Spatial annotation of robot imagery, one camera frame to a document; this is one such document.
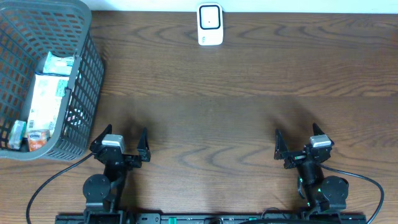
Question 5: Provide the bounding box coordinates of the teal small snack packet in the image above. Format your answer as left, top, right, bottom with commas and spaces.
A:
43, 52, 75, 76

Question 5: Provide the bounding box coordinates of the orange tissue pack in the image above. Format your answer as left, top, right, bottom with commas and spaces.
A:
27, 129, 50, 152

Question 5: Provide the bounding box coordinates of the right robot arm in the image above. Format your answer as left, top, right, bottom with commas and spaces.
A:
274, 123, 349, 220

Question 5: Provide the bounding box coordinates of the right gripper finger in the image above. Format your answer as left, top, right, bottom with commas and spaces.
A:
274, 129, 289, 160
312, 123, 334, 146

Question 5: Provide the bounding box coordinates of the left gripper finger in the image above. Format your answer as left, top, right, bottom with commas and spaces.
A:
90, 124, 112, 152
137, 128, 151, 162

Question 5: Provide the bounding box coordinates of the grey plastic mesh basket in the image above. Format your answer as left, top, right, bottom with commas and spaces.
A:
1, 1, 104, 161

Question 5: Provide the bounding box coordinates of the green tissue pack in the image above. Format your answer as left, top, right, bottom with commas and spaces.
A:
9, 120, 26, 150

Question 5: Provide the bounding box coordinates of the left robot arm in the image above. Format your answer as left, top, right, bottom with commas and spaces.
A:
83, 124, 151, 223

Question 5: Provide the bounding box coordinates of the white barcode scanner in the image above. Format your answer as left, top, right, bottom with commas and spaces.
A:
197, 2, 224, 46

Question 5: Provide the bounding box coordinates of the large white snack bag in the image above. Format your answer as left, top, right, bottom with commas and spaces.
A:
26, 74, 69, 136

